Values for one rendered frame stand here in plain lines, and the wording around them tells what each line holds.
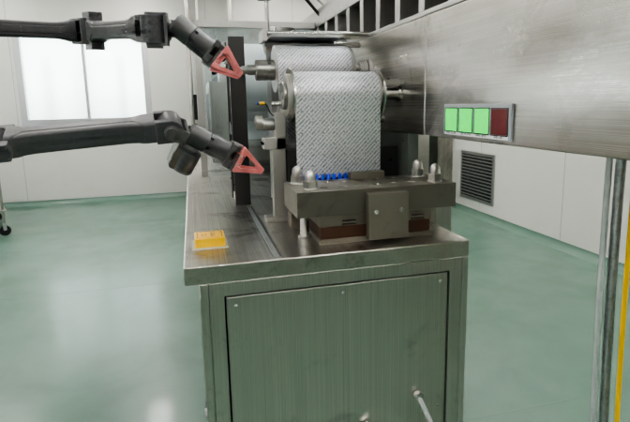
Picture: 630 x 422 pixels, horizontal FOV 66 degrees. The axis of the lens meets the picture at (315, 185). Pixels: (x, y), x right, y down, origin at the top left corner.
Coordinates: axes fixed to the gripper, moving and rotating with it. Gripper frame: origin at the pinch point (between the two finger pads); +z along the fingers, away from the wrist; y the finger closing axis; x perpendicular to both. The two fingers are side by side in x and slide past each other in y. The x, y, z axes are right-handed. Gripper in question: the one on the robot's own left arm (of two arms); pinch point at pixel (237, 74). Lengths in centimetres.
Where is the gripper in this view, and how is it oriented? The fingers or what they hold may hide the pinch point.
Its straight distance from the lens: 130.8
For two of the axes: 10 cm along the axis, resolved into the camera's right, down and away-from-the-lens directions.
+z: 7.6, 5.9, 2.8
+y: 2.4, 1.5, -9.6
